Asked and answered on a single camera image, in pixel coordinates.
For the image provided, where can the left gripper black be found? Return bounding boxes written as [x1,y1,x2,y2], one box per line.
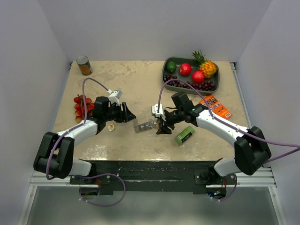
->
[104,102,136,123]

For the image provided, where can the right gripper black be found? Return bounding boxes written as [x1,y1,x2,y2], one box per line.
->
[156,108,184,135]

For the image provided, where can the amber bottle cap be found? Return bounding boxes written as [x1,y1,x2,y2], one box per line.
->
[107,124,115,131]

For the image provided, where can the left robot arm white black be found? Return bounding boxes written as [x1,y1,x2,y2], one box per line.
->
[33,97,136,184]

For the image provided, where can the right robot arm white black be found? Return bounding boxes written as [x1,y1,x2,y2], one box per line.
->
[151,92,271,184]

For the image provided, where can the green cylindrical bottle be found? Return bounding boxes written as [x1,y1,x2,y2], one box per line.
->
[175,126,195,145]

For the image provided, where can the red cherry tomato bunch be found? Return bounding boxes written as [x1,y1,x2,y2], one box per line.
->
[74,95,94,123]

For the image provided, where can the orange snack packet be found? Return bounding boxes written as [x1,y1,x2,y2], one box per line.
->
[204,95,232,119]

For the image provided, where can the dark red grape bunch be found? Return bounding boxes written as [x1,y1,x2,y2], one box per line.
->
[163,74,216,92]

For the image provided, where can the red apple right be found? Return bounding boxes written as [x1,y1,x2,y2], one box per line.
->
[192,70,205,83]

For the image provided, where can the red apple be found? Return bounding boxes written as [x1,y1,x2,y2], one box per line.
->
[192,70,205,83]
[179,63,192,76]

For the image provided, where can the dark green tray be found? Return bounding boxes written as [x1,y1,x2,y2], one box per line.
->
[161,57,220,96]

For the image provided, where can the red apple left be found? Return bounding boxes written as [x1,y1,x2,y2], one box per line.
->
[179,63,192,76]

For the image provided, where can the green lime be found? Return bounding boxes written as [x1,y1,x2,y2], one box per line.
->
[166,61,177,73]

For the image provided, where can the tin can orange label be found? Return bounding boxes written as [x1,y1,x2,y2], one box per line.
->
[76,56,93,75]

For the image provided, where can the small pineapple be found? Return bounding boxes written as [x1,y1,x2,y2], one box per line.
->
[192,50,218,78]

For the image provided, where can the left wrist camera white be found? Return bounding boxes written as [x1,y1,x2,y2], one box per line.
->
[107,89,123,105]

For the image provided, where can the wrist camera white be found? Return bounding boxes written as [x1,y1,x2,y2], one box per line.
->
[151,104,165,118]
[107,89,123,105]

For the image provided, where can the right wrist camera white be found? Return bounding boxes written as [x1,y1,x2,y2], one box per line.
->
[151,104,165,118]

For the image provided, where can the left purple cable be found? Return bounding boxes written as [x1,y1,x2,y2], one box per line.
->
[45,78,111,180]

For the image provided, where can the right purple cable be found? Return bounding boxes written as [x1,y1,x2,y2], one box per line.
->
[157,78,300,202]

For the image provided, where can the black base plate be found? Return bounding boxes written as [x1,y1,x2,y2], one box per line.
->
[70,160,234,195]

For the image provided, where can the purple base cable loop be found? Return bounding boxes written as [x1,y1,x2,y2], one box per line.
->
[79,172,128,207]

